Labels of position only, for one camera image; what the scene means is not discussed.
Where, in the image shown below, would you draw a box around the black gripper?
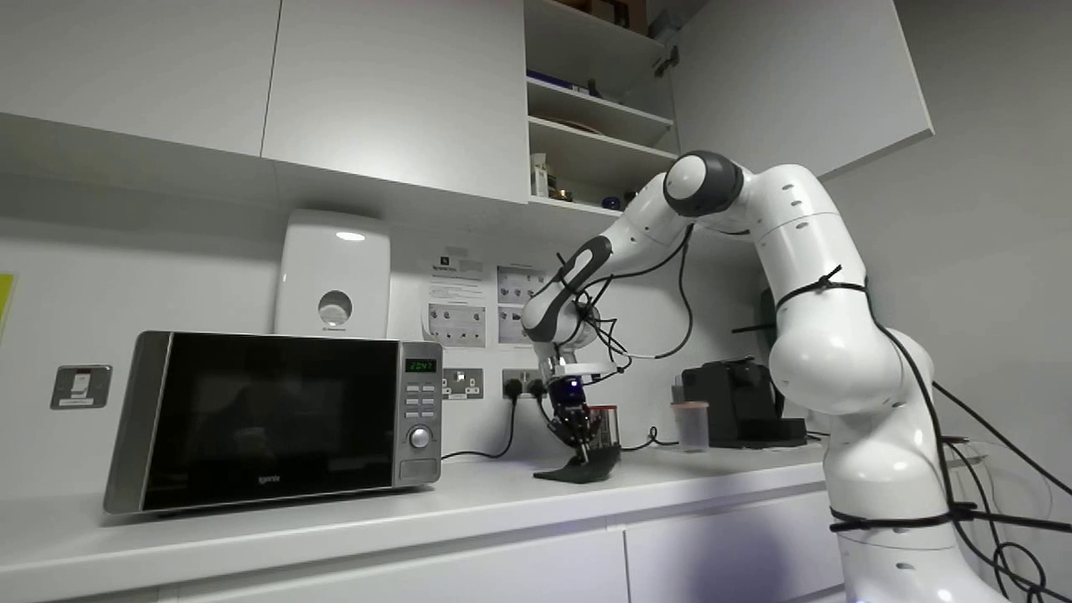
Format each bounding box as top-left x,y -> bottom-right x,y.
547,374 -> 607,462

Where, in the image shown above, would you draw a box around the dark green towel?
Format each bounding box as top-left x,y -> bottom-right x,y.
534,440 -> 622,485

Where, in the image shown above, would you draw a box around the metal socket with plugs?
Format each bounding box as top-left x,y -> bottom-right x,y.
498,364 -> 557,405

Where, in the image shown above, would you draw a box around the translucent plastic cup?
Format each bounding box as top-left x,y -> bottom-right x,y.
671,397 -> 713,455

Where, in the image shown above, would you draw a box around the white base cabinets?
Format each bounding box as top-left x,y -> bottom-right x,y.
143,488 -> 850,603

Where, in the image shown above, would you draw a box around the black coffee machine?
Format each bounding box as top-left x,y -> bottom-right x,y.
679,354 -> 811,451

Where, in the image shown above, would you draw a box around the silver black microwave oven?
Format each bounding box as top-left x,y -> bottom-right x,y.
99,328 -> 445,520

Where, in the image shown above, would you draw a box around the white open shelf cabinet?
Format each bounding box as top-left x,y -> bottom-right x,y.
523,0 -> 683,222

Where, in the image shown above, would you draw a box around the white open cabinet door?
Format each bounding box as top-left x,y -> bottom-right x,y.
667,0 -> 937,180

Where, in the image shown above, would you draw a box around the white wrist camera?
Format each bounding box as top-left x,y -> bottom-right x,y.
547,354 -> 607,384

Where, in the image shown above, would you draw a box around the black microwave power cable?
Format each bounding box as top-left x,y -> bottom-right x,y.
440,390 -> 523,466

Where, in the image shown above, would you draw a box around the metal wall socket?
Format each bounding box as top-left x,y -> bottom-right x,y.
442,364 -> 488,402

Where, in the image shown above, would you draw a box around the small wall label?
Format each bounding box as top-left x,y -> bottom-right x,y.
430,247 -> 492,285

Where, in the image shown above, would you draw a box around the white wall dispenser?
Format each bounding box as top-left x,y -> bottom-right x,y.
270,207 -> 396,341

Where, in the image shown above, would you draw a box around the white wall cabinet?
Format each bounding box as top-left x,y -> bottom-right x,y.
261,0 -> 534,207
0,0 -> 285,160

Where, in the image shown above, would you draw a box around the metal wall switch plate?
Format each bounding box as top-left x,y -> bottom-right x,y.
48,362 -> 113,412

